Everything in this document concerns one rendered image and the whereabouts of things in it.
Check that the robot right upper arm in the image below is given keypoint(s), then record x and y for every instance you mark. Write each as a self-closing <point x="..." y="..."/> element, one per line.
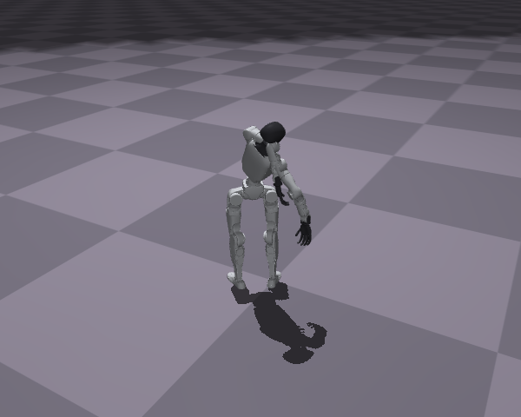
<point x="283" y="173"/>

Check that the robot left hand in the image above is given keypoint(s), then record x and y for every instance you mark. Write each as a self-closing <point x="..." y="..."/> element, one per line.
<point x="277" y="185"/>

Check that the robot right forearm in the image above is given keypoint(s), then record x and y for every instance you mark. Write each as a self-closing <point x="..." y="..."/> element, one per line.
<point x="303" y="211"/>

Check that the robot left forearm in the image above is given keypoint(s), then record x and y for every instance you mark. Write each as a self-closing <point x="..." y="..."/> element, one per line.
<point x="273" y="158"/>

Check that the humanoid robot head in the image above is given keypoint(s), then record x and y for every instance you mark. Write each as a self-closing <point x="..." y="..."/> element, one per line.
<point x="272" y="132"/>

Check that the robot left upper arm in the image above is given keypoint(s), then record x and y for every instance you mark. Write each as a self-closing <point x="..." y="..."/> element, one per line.
<point x="253" y="132"/>

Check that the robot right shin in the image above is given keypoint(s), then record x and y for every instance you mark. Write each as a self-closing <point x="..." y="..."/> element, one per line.
<point x="272" y="254"/>

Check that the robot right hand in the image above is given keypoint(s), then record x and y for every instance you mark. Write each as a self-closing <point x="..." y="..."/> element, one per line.
<point x="305" y="231"/>

